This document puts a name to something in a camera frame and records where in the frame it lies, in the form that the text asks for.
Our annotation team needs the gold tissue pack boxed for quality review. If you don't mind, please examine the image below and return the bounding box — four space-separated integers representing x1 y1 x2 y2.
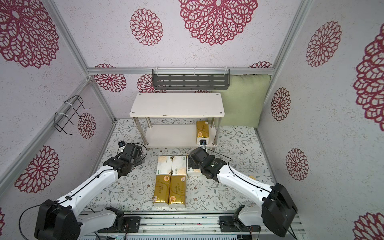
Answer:
196 121 210 145
153 175 171 207
169 175 187 208

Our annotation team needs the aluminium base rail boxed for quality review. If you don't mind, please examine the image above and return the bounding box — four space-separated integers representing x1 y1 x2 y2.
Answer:
77 211 307 240

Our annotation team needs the white two-tier metal-legged shelf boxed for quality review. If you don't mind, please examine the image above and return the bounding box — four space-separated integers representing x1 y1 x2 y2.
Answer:
130 92 225 148

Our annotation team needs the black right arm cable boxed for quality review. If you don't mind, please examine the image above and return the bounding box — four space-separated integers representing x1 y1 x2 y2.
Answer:
205 146 298 240

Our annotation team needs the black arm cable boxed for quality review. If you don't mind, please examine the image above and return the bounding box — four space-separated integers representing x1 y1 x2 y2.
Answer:
17 142 149 240
205 146 298 240

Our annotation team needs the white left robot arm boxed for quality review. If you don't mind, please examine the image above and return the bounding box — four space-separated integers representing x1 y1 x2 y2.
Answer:
34 141 147 240

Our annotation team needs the black wire wall rack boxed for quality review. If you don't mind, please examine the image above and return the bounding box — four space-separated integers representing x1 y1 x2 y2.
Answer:
53 95 91 136

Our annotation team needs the white tissue pack left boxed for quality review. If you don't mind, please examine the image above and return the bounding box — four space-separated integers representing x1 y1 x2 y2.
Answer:
156 156 173 175

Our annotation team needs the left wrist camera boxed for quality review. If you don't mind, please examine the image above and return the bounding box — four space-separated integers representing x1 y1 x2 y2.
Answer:
118 141 126 148

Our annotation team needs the white tissue pack middle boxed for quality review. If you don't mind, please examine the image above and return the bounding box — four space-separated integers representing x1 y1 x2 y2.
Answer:
172 155 187 176

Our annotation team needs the grey wall-mounted metal rack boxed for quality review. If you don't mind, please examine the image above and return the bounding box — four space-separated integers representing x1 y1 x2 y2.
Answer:
152 69 231 90

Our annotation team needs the white tissue pack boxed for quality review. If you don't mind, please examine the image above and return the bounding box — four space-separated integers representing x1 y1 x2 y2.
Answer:
172 155 187 176
156 156 173 175
187 155 202 177

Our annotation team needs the white tissue pack right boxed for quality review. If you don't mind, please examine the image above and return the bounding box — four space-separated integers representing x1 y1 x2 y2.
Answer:
187 155 202 177

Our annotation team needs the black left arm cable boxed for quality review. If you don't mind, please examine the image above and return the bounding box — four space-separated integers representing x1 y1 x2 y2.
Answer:
17 142 149 240

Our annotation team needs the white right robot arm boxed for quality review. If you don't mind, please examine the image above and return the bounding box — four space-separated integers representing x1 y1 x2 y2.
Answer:
188 148 298 238

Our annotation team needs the green fabric cushion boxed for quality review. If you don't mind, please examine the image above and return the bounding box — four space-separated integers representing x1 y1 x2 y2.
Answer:
212 75 271 128

